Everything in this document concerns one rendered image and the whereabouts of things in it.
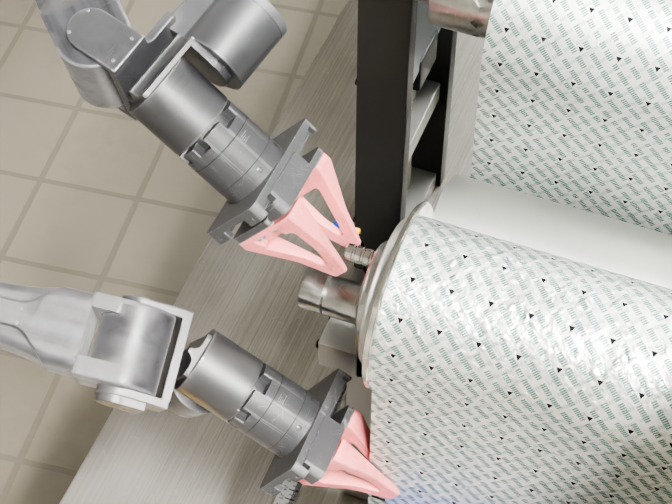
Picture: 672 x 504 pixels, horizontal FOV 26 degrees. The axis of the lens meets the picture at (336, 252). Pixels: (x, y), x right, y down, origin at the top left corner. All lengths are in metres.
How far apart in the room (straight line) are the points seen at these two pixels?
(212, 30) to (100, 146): 1.87
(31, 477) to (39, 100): 0.89
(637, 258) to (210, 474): 0.49
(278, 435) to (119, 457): 0.31
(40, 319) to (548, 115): 0.43
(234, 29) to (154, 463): 0.52
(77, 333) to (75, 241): 1.65
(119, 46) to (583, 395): 0.41
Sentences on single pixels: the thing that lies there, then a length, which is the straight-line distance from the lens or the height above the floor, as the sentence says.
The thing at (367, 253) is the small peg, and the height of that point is 1.27.
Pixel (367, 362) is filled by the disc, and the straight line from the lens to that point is 1.06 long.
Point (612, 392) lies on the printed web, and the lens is 1.03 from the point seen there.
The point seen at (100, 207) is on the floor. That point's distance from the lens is 2.84.
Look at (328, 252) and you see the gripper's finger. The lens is 1.10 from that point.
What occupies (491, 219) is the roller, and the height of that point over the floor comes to 1.23.
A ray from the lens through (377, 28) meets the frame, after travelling 1.30.
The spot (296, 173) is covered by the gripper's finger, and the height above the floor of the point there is 1.32.
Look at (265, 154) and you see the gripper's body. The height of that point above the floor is 1.34.
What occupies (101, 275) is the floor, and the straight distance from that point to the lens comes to 2.73.
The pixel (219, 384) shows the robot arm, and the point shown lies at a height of 1.17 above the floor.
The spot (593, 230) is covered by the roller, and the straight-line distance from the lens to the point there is 1.18.
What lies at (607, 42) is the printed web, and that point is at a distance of 1.12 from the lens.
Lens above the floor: 2.13
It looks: 51 degrees down
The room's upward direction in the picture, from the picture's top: straight up
